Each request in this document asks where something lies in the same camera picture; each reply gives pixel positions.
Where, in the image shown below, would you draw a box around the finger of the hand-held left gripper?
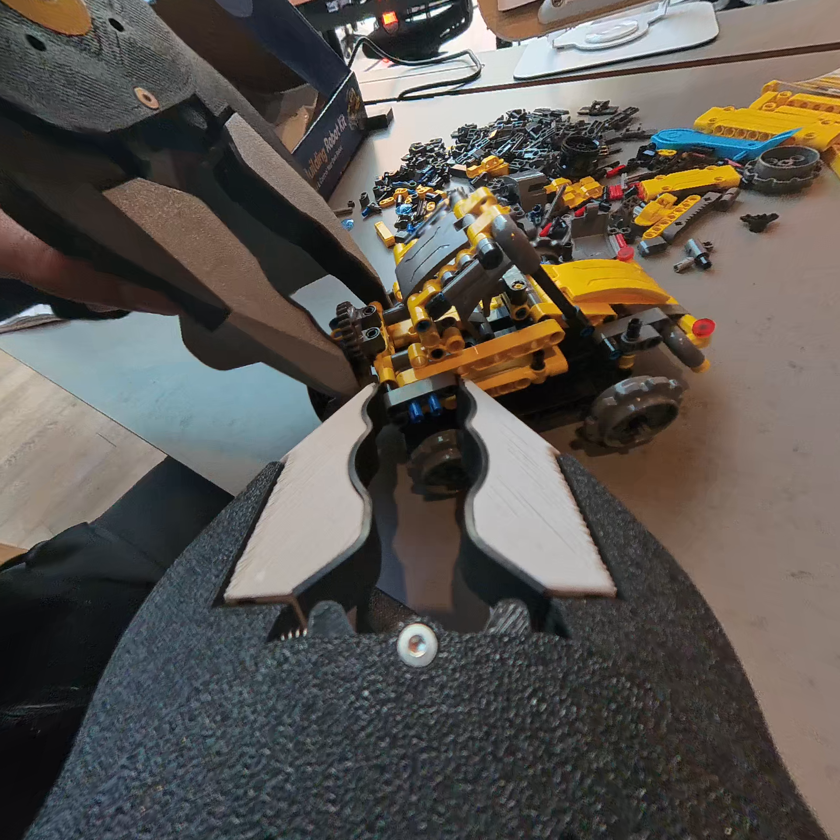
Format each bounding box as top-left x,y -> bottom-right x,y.
217,113 -> 388,306
58,178 -> 362,400

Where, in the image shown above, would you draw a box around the grey black pin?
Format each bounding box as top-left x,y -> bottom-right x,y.
672,238 -> 716,274

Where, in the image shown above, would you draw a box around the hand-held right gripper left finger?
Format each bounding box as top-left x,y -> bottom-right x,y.
223,384 -> 382,608

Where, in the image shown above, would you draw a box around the black wheel rim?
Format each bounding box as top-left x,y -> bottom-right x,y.
558,134 -> 609,175

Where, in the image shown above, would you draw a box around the pile of small bricks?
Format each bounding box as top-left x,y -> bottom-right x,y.
331,101 -> 643,232

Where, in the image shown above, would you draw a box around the grey wheel hub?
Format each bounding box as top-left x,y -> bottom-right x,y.
743,144 -> 823,196

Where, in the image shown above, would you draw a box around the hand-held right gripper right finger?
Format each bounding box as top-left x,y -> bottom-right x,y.
456,381 -> 618,601

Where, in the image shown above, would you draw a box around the blue brick separator tool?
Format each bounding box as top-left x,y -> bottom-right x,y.
650,126 -> 803,163

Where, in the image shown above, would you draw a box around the black cable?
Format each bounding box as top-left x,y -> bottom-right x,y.
344,33 -> 484,104

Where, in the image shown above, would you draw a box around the person's left hand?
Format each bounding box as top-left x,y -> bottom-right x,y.
0,211 -> 181,319

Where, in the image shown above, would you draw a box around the blue cardboard box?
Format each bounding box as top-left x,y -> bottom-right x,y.
152,0 -> 370,199

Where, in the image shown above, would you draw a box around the grey desk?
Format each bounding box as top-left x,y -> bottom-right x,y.
0,46 -> 840,815
351,0 -> 840,99

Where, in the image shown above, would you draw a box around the yellow beam with grey rack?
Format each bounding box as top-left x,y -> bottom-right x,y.
632,187 -> 744,258

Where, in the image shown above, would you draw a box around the heap of yellow long beams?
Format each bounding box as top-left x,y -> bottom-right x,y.
693,79 -> 840,178

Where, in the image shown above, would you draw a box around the dark grey beam blue pins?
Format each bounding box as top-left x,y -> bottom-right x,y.
384,377 -> 462,421

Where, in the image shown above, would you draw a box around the black device with red light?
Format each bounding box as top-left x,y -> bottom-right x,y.
363,0 -> 475,64

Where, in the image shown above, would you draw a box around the yellow curved panel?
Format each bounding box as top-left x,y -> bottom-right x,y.
635,164 -> 744,202

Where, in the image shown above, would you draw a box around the yellow toy vehicle model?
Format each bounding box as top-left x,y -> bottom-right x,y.
308,187 -> 718,501

